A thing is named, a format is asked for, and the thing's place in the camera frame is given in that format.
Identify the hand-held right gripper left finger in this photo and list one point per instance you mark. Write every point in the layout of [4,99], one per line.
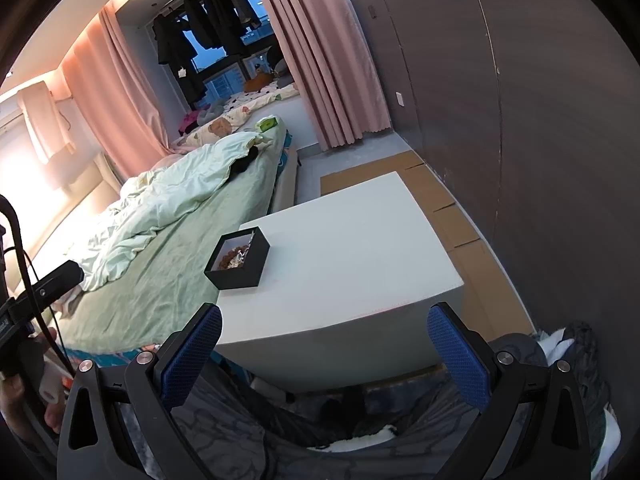
[192,355]

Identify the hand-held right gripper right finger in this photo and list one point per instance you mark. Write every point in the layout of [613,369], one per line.
[457,355]

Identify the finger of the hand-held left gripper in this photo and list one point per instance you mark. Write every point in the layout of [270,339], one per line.
[55,282]

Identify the black jewelry box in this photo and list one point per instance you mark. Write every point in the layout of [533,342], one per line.
[250,271]

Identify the person's left hand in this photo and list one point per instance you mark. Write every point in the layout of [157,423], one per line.
[12,405]

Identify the bed with green sheet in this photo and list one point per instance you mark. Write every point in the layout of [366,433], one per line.
[150,300]

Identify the brown cardboard sheets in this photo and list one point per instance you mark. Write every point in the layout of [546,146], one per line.
[475,270]

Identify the grey patterned clothing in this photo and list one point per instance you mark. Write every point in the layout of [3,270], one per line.
[300,430]

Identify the light green quilt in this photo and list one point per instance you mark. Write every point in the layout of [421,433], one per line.
[175,185]

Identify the white table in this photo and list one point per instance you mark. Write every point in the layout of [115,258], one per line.
[350,240]

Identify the pink curtain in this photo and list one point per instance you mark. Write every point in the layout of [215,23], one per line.
[325,60]
[120,100]

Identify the black cloth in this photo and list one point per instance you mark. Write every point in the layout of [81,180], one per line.
[245,163]

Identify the pink cloth item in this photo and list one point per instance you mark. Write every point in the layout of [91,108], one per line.
[188,121]

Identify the small green box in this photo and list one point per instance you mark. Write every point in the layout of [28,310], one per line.
[266,124]

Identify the dark brown wardrobe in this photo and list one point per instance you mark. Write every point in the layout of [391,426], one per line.
[500,110]

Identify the white printed blanket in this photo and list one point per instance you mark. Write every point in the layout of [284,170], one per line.
[240,107]

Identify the window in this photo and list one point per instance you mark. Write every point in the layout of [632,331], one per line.
[205,60]

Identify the hanging dark clothes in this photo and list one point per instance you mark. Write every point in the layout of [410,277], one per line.
[175,40]

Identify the orange item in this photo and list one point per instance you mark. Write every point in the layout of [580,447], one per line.
[257,82]

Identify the white wall switch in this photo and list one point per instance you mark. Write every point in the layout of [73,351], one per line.
[399,99]

